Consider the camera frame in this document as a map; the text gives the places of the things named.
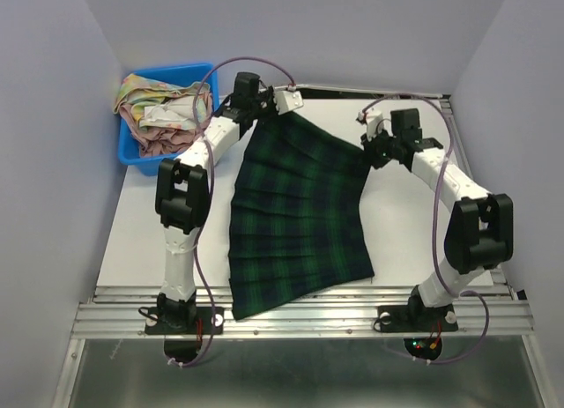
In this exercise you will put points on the pastel floral skirt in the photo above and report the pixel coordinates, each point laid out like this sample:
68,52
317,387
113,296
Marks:
151,103

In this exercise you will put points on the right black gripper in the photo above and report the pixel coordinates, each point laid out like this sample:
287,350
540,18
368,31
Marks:
370,151

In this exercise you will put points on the aluminium rail frame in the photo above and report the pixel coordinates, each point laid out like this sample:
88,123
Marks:
321,350

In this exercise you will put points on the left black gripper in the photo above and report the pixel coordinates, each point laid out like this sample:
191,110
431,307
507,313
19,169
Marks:
269,94

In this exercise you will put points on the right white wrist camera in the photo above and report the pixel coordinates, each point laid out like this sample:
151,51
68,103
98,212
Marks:
373,120

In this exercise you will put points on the green plaid skirt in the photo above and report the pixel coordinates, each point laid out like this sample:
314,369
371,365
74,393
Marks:
295,225

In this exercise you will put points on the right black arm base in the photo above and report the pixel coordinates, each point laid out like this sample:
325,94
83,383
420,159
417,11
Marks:
412,322

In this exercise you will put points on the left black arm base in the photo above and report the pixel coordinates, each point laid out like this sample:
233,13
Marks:
204,322

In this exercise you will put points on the blue plastic bin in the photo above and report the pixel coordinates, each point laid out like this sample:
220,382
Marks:
183,75

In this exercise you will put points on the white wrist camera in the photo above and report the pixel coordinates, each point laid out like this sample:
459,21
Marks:
287,99
373,120

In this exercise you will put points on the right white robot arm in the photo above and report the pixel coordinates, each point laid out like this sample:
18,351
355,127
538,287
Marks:
480,231

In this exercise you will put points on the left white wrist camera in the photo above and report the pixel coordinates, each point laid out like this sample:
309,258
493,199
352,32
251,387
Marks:
287,99

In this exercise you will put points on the dusty pink skirt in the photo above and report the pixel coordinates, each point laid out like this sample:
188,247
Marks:
156,141

